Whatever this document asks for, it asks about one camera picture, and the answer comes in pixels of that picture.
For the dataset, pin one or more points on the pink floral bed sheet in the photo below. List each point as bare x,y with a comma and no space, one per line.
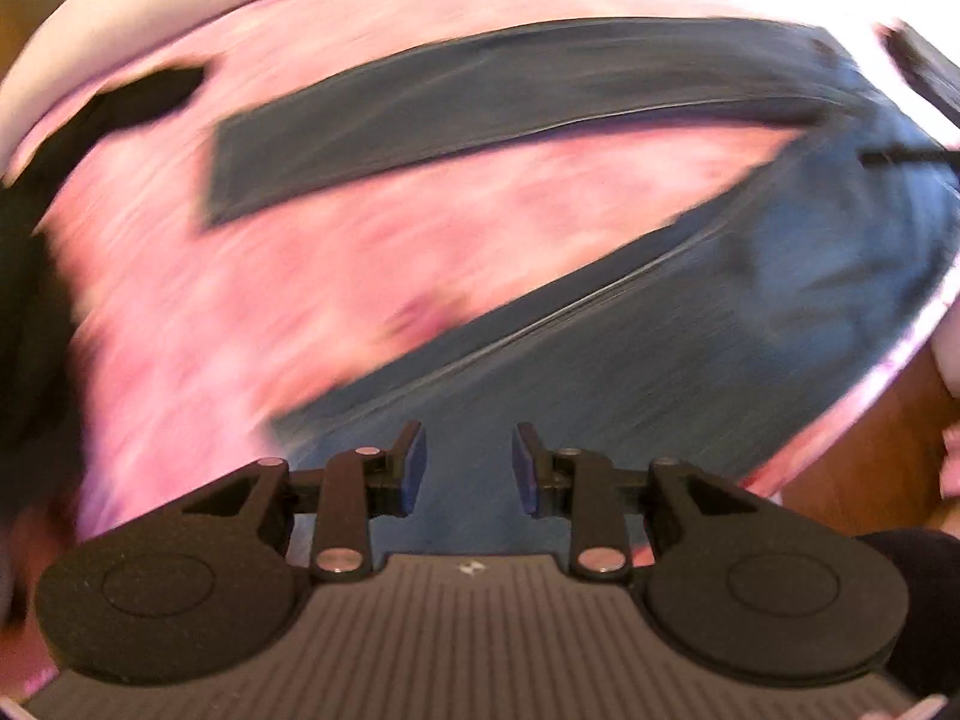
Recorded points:
375,255

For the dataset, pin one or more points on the black garment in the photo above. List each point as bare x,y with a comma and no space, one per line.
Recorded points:
30,315

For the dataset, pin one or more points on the blue denim jeans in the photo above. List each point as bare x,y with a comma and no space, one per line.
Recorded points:
750,277

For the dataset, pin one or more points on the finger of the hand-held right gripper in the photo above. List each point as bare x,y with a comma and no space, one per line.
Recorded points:
930,75

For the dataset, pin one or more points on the person's dark clothing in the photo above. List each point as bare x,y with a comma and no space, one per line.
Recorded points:
922,600

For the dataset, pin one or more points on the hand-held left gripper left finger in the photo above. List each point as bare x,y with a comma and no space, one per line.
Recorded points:
415,465

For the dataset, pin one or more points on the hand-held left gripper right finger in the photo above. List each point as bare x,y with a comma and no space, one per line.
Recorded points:
525,472

